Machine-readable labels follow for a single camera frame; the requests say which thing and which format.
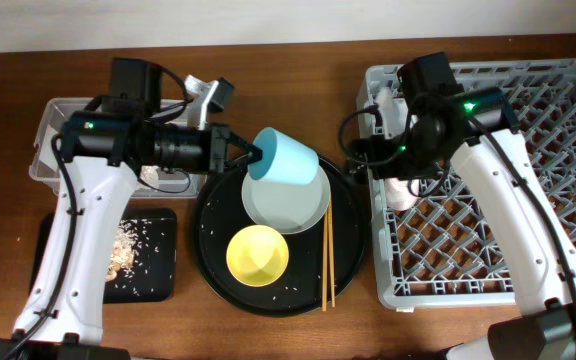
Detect yellow bowl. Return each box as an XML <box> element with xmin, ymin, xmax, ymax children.
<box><xmin>225</xmin><ymin>225</ymin><xmax>290</xmax><ymax>288</ymax></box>

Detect black rectangular tray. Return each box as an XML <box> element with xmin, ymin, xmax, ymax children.
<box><xmin>28</xmin><ymin>208</ymin><xmax>178</xmax><ymax>305</ymax></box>

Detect clear plastic waste bin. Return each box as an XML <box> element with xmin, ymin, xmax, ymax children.
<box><xmin>29</xmin><ymin>97</ymin><xmax>207</xmax><ymax>200</ymax></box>

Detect food scraps with rice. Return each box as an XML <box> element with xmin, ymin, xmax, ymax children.
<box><xmin>105</xmin><ymin>219</ymin><xmax>163</xmax><ymax>297</ymax></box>

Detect blue cup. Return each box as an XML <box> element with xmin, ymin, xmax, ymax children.
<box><xmin>248</xmin><ymin>127</ymin><xmax>319</xmax><ymax>185</ymax></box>

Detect wooden chopstick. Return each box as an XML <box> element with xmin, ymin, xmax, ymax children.
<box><xmin>326</xmin><ymin>197</ymin><xmax>336</xmax><ymax>308</ymax></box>
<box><xmin>321</xmin><ymin>208</ymin><xmax>329</xmax><ymax>312</ymax></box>

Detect pink cup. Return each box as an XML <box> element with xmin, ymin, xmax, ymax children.
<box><xmin>384</xmin><ymin>178</ymin><xmax>420</xmax><ymax>211</ymax></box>

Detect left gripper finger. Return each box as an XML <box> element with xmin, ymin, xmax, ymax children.
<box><xmin>227</xmin><ymin>152</ymin><xmax>261</xmax><ymax>170</ymax></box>
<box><xmin>228</xmin><ymin>132</ymin><xmax>262</xmax><ymax>153</ymax></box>

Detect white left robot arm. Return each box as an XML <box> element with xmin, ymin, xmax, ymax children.
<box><xmin>0</xmin><ymin>58</ymin><xmax>262</xmax><ymax>359</ymax></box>

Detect grey dishwasher rack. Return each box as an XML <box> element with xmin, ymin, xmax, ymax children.
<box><xmin>368</xmin><ymin>59</ymin><xmax>576</xmax><ymax>310</ymax></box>

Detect light grey plate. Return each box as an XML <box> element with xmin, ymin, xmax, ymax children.
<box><xmin>241</xmin><ymin>166</ymin><xmax>331</xmax><ymax>235</ymax></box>

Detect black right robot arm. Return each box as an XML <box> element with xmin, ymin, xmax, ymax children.
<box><xmin>345</xmin><ymin>53</ymin><xmax>576</xmax><ymax>359</ymax></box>

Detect white napkin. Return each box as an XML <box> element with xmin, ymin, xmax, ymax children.
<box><xmin>139</xmin><ymin>166</ymin><xmax>159</xmax><ymax>188</ymax></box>

